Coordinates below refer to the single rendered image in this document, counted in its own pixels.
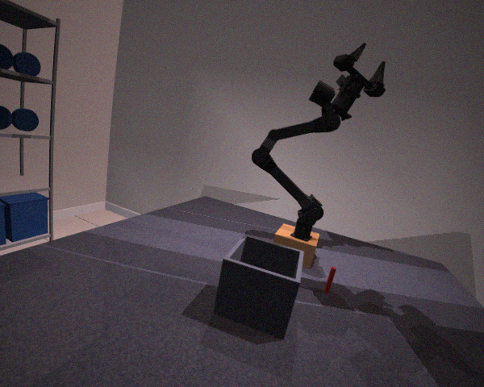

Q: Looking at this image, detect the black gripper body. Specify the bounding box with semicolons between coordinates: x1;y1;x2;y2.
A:
334;54;386;101

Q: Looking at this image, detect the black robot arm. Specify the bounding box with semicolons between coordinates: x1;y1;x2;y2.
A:
252;80;355;241

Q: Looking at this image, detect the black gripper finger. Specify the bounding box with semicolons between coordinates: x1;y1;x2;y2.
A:
349;43;366;62
369;61;386;87

